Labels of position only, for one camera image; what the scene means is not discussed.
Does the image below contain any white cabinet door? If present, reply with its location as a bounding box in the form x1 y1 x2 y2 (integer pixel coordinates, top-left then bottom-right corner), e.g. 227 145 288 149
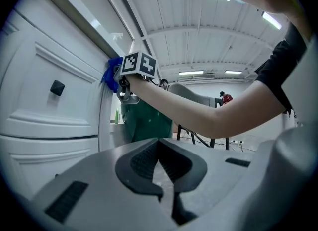
0 32 110 139

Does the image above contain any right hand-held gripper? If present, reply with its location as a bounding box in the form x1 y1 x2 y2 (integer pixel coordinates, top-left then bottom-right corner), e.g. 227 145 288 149
113 50 158 105

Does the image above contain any grey chair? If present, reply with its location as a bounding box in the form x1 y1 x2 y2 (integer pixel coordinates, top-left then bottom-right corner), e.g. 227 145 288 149
168 83 230 149

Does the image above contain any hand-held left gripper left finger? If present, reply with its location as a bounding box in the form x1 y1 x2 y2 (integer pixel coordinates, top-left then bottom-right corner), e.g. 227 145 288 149
29 138 179 231

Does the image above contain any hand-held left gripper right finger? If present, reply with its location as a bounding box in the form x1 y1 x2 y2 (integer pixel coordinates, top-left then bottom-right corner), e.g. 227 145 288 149
159 138 256 226

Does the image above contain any person's right forearm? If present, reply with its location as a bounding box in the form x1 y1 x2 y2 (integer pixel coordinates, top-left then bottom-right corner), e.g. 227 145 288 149
126 72 286 139

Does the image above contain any blue cloth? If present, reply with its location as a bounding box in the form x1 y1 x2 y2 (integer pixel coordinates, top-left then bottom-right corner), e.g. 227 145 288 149
100 56 124 93

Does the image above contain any small white drawer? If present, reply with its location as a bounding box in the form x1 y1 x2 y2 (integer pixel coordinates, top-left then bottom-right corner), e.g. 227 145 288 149
0 134 100 201

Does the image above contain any white vanity cabinet with sink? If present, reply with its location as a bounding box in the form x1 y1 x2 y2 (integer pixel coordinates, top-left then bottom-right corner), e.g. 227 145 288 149
0 0 141 201

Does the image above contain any person's black shirt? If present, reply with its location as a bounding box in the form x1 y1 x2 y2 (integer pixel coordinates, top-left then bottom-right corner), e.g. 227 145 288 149
254 22 309 114

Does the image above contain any white round table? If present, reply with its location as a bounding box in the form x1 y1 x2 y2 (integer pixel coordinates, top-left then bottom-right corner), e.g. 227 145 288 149
120 98 174 143

